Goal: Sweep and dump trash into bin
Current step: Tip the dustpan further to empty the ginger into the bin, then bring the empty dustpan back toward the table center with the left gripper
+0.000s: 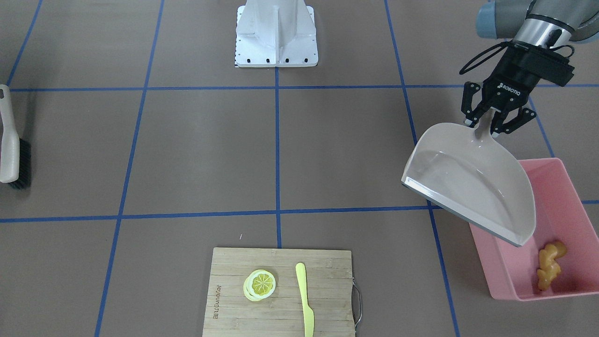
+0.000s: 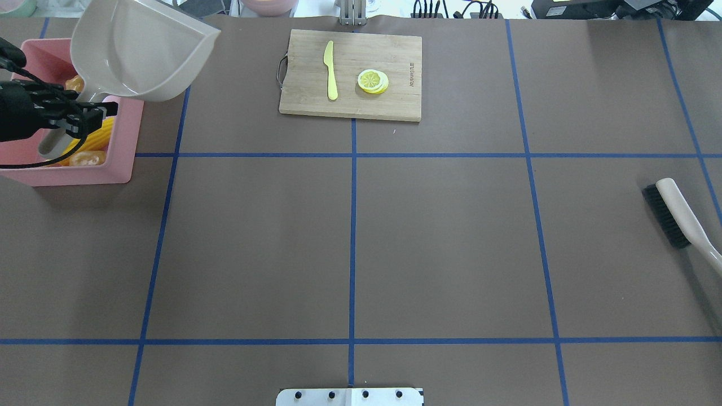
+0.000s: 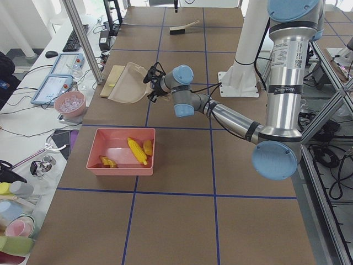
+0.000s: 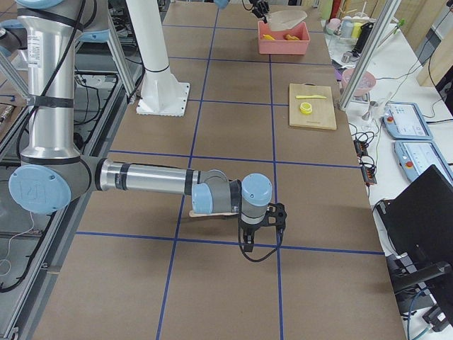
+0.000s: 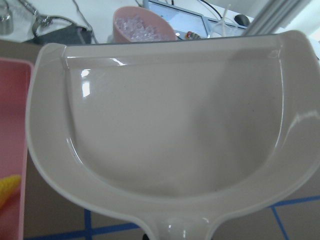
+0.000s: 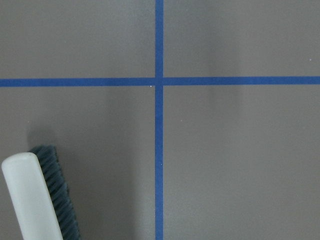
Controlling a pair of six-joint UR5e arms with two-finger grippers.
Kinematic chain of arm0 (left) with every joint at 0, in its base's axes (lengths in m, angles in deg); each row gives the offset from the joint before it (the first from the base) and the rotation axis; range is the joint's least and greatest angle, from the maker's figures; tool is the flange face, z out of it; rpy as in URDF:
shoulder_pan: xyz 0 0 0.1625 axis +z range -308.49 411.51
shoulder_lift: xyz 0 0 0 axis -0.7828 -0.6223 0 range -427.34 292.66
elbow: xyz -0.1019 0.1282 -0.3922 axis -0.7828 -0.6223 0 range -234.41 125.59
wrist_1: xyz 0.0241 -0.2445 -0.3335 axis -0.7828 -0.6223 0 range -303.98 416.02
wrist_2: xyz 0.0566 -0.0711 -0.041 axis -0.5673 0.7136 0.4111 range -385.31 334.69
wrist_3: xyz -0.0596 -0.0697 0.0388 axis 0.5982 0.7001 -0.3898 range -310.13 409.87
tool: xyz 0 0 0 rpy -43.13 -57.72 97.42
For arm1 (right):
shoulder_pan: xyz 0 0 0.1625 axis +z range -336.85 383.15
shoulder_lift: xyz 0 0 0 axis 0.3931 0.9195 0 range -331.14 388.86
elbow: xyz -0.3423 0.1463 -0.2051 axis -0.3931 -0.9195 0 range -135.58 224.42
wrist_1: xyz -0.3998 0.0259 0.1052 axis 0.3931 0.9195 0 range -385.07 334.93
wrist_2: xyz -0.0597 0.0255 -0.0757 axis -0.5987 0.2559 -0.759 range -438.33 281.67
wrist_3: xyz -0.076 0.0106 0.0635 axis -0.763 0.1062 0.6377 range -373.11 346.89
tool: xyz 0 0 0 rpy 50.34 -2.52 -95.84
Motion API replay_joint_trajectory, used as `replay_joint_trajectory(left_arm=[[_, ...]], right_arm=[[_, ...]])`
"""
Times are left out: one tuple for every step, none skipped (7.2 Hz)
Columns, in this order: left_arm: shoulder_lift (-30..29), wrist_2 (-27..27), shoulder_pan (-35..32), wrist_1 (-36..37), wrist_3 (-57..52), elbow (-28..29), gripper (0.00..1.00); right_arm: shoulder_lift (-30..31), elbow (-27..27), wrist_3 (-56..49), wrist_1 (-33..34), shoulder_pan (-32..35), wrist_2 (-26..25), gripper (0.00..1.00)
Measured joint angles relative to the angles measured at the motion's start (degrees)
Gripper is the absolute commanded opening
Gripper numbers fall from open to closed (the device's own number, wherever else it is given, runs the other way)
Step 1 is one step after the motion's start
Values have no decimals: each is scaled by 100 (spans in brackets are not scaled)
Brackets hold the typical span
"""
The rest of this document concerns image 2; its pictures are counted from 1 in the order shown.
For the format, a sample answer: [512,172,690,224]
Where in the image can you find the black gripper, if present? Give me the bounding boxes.
[1,38,119,142]

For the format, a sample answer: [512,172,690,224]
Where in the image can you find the tan toy ginger root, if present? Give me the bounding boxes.
[63,74,85,94]

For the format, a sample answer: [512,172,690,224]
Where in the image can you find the brown toy potato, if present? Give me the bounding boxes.
[68,150,107,167]

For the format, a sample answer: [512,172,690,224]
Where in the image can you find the beige plastic dustpan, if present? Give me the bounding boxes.
[37,0,222,157]

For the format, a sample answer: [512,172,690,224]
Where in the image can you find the beige hand brush black bristles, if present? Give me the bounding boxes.
[641,178,721,275]

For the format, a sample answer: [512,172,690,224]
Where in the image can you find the pink plastic bin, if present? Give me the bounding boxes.
[1,38,144,187]

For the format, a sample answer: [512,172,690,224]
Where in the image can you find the yellow plastic knife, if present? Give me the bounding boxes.
[323,39,338,101]

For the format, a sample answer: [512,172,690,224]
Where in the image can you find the bamboo cutting board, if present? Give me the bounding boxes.
[279,29,422,122]

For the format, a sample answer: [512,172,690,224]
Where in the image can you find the yellow toy lemon slices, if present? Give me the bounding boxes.
[356,69,390,94]

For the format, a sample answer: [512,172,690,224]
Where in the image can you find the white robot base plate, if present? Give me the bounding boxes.
[275,386,425,405]

